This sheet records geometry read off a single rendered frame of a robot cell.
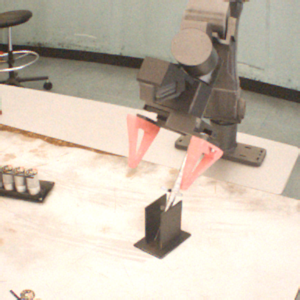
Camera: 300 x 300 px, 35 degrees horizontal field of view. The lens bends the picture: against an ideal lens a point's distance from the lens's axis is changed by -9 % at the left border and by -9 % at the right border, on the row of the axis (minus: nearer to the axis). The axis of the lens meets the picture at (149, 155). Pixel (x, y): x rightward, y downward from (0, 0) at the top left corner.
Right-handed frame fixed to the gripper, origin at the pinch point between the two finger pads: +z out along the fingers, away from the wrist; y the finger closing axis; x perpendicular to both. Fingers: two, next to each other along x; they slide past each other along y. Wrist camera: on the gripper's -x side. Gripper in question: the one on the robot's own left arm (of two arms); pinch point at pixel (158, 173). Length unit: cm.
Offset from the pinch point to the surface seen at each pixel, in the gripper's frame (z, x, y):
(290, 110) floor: -65, 236, -78
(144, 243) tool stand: 11.7, 7.1, -2.0
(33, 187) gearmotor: 11.8, 1.2, -25.1
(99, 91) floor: -30, 185, -191
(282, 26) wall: -117, 215, -94
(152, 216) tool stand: 6.9, 5.8, -1.7
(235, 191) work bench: -1.8, 26.0, 0.8
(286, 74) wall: -90, 237, -90
